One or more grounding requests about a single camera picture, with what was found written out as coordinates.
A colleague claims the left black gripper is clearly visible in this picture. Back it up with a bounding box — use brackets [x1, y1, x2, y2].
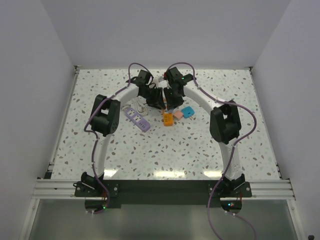
[140, 86, 166, 110]

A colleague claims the pink charger plug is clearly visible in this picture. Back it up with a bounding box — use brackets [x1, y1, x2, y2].
[172, 110, 184, 121]

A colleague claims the teal blue plug adapter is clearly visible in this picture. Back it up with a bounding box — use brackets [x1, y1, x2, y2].
[180, 106, 195, 119]

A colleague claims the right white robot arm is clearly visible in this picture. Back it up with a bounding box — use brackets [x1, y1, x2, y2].
[164, 67, 245, 197]

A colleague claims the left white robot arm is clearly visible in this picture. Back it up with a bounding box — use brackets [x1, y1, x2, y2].
[80, 69, 165, 200]

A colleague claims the orange power strip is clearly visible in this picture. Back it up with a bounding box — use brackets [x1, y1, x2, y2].
[162, 99, 174, 127]

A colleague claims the purple power strip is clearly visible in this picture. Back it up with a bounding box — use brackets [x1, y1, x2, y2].
[124, 107, 151, 133]

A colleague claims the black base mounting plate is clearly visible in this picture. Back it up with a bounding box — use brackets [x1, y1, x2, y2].
[73, 176, 253, 211]

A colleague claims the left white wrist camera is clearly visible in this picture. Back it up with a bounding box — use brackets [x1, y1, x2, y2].
[150, 77, 162, 88]

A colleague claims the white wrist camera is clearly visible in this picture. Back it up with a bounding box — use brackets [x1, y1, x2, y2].
[150, 77, 162, 88]
[160, 72, 168, 81]

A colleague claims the white purple strip cord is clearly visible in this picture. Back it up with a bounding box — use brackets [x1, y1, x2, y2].
[121, 97, 150, 117]

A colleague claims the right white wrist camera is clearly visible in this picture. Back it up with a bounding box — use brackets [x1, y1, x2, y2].
[160, 72, 168, 81]

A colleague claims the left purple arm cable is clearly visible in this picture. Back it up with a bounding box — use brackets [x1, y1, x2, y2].
[83, 61, 151, 216]

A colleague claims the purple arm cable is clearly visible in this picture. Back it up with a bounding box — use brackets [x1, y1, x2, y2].
[166, 61, 258, 240]
[83, 61, 151, 216]

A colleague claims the aluminium frame rail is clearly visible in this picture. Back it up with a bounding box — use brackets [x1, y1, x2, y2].
[31, 177, 83, 200]

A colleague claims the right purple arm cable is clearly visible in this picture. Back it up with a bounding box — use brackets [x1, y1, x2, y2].
[166, 61, 258, 240]

